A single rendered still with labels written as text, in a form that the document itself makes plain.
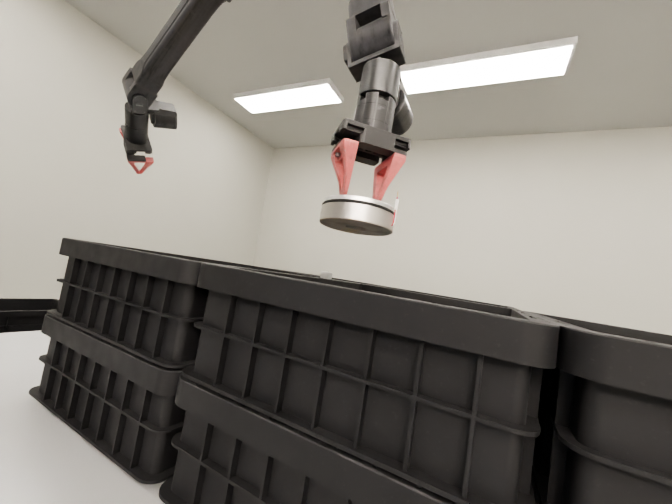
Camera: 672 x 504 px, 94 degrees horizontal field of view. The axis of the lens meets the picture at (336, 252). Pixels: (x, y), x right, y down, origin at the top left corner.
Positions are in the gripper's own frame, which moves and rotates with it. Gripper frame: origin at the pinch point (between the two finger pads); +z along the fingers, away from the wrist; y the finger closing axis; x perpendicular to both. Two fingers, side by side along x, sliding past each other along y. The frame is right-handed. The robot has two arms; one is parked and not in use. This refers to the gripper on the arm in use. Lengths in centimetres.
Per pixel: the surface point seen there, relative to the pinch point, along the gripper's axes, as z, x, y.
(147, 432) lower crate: 30.5, 4.5, 19.8
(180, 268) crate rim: 13.5, 6.6, 19.8
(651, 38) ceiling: -177, -88, -207
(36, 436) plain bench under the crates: 35.6, -4.0, 32.7
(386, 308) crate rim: 13.3, 22.0, 4.3
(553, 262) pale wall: -44, -195, -277
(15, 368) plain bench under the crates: 36, -25, 47
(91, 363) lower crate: 27.2, -4.6, 29.2
